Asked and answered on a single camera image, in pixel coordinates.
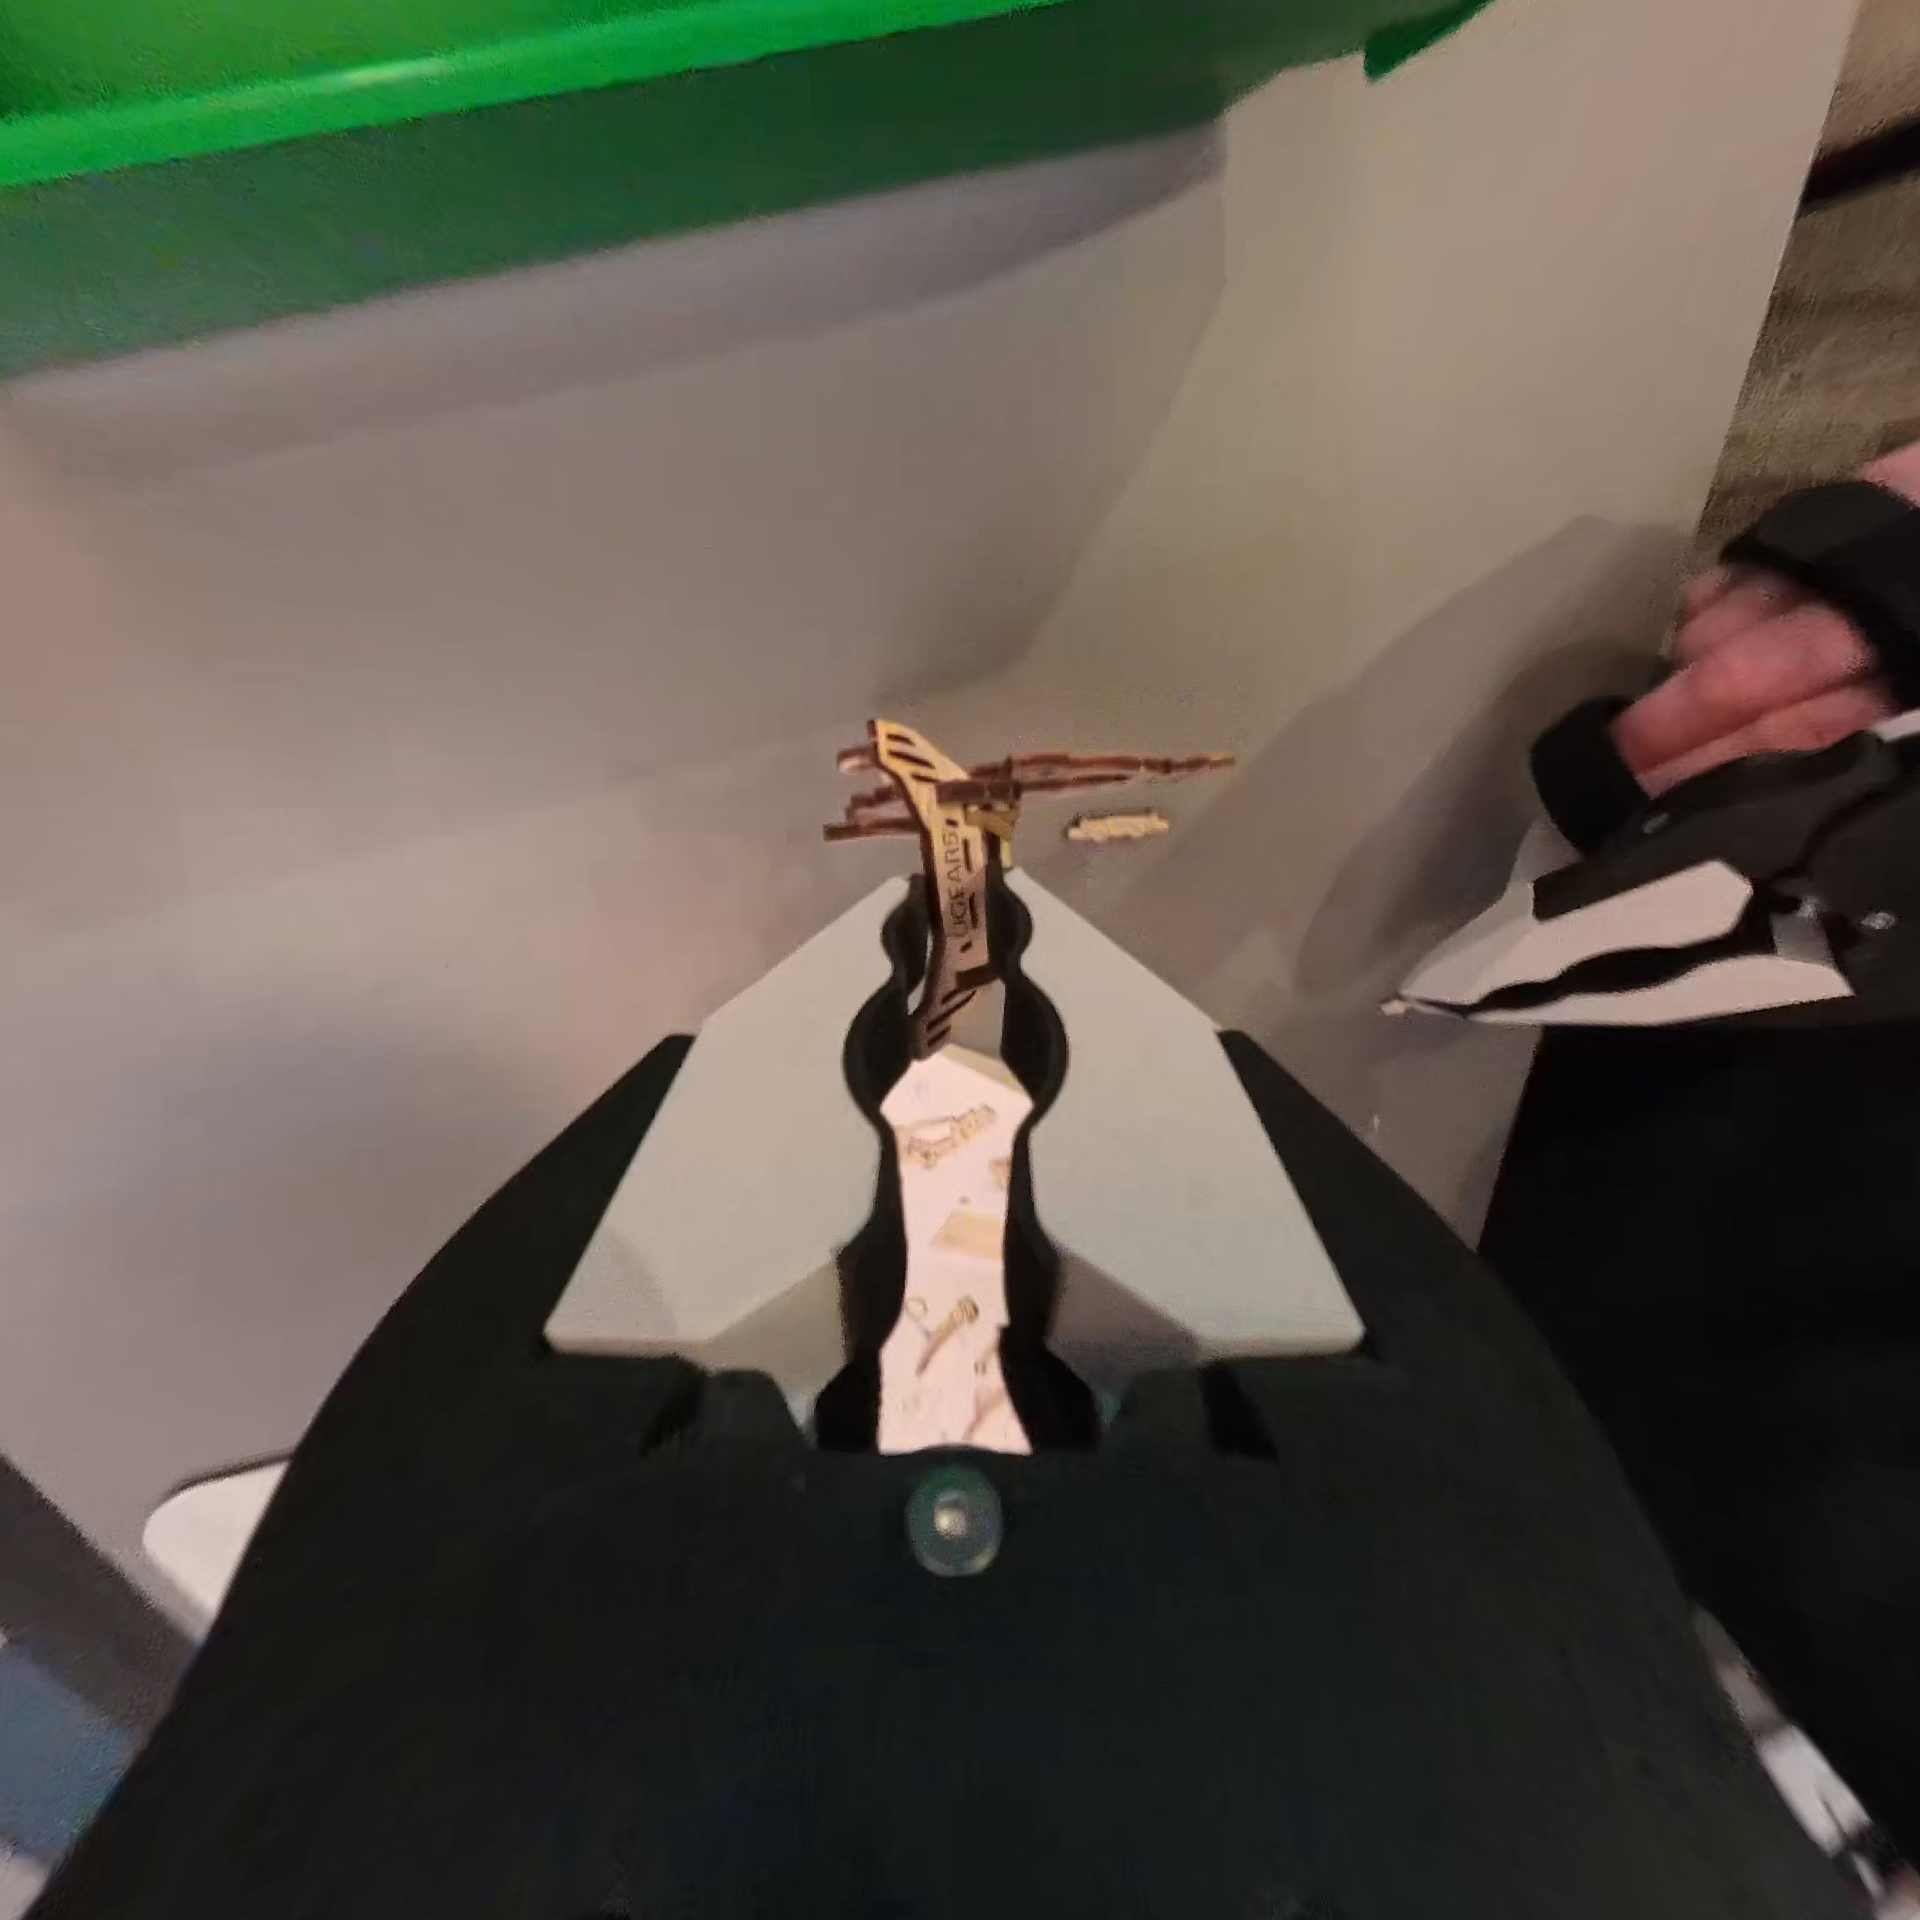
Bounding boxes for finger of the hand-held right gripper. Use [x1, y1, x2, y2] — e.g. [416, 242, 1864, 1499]
[1380, 863, 1780, 1019]
[1463, 915, 1863, 1034]

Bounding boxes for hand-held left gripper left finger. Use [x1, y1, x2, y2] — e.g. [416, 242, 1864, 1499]
[544, 871, 921, 1451]

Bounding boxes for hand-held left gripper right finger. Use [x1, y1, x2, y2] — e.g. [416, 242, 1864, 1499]
[978, 871, 1368, 1451]

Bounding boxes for wooden model assembly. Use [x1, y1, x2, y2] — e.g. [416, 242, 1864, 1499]
[822, 717, 1239, 1058]

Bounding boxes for person's right hand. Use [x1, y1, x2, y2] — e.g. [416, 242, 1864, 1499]
[1614, 443, 1920, 799]

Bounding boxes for illustrated instruction booklet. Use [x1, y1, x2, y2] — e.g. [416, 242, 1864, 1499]
[877, 1050, 1040, 1455]

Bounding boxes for person's black trousers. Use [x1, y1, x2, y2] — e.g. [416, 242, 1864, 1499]
[1477, 1018, 1920, 1865]

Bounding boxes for green plastic bin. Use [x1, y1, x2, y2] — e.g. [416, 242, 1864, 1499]
[0, 0, 1502, 380]

